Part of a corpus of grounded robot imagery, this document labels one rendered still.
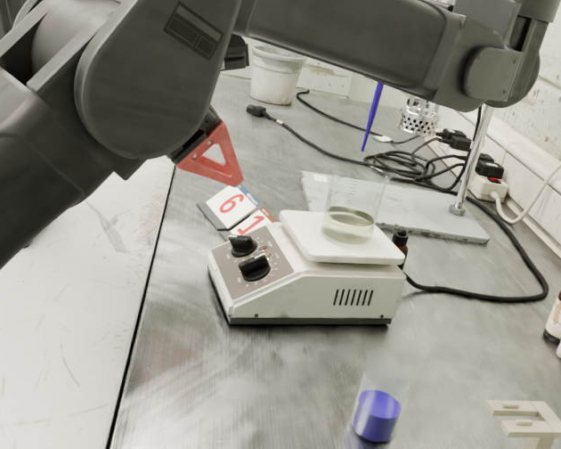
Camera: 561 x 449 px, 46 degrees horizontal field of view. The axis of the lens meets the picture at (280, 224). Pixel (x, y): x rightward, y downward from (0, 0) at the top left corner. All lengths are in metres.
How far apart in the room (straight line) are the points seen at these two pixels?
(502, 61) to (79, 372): 0.43
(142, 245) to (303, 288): 0.24
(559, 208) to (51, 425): 0.89
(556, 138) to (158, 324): 0.88
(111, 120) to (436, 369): 0.52
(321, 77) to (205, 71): 2.85
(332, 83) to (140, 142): 2.88
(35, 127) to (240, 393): 0.39
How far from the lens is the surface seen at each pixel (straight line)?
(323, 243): 0.74
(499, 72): 0.49
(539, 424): 0.49
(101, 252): 0.83
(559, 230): 1.19
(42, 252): 0.83
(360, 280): 0.74
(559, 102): 1.37
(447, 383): 0.73
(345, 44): 0.39
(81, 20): 0.32
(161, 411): 0.60
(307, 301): 0.73
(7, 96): 0.32
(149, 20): 0.29
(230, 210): 0.96
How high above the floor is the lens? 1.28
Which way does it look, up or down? 23 degrees down
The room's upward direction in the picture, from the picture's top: 12 degrees clockwise
